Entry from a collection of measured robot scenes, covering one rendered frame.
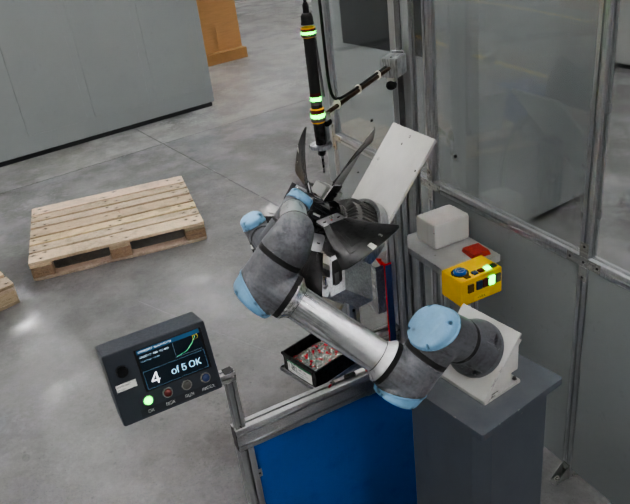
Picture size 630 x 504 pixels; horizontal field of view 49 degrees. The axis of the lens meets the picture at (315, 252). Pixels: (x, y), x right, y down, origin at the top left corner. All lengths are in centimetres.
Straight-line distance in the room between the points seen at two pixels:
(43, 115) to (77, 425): 451
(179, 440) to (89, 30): 513
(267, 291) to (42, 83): 612
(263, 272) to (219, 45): 894
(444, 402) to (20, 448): 234
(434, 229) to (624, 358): 81
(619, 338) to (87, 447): 234
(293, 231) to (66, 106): 617
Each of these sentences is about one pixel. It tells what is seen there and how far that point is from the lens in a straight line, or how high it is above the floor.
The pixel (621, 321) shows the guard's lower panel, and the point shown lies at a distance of 245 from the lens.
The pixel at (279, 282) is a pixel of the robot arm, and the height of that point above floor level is 139.
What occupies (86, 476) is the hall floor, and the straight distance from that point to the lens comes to 336.
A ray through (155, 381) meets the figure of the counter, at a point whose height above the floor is 115.
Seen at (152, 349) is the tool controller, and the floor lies 123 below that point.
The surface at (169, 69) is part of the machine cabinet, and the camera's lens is 797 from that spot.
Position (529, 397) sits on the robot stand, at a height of 100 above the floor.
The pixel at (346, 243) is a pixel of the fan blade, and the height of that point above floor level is 119.
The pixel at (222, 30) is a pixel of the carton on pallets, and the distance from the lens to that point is 1044.
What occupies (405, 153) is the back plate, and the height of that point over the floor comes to 130.
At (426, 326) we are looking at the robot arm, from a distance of 165.
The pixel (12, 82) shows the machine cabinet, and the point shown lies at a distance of 748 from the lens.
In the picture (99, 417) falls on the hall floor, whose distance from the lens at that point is 364.
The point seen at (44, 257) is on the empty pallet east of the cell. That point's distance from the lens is 503.
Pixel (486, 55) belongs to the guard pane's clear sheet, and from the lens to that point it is 259.
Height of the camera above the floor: 220
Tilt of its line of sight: 28 degrees down
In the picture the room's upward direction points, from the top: 7 degrees counter-clockwise
